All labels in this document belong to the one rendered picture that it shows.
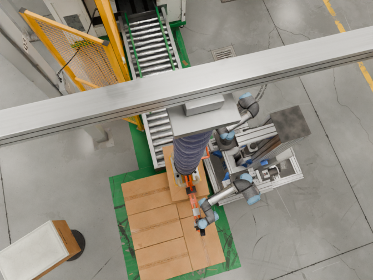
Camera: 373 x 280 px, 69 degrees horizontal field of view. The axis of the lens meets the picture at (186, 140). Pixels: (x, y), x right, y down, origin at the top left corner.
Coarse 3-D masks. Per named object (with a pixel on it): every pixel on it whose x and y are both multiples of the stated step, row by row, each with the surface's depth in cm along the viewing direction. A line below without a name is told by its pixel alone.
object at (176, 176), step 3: (171, 159) 291; (171, 162) 290; (171, 165) 290; (171, 168) 289; (174, 174) 286; (177, 174) 287; (180, 174) 287; (174, 177) 286; (177, 177) 285; (180, 177) 286; (174, 180) 285; (180, 180) 285; (183, 180) 286; (174, 183) 285; (177, 186) 285
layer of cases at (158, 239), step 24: (144, 192) 335; (168, 192) 336; (144, 216) 327; (168, 216) 328; (192, 216) 329; (144, 240) 320; (168, 240) 321; (192, 240) 321; (216, 240) 322; (144, 264) 313; (168, 264) 313; (192, 264) 314
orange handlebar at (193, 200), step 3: (207, 147) 284; (207, 150) 283; (207, 153) 282; (207, 156) 281; (186, 177) 275; (189, 177) 275; (186, 180) 274; (186, 183) 273; (192, 183) 273; (189, 195) 270; (195, 198) 269; (192, 201) 268; (195, 201) 268; (192, 204) 267; (195, 204) 268; (192, 207) 267; (195, 216) 265; (198, 216) 265; (198, 231) 261
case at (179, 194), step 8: (168, 152) 295; (168, 160) 293; (200, 160) 294; (168, 168) 290; (200, 168) 292; (168, 176) 288; (184, 176) 289; (200, 184) 287; (176, 192) 284; (184, 192) 284; (200, 192) 285; (208, 192) 285; (176, 200) 281; (184, 200) 296
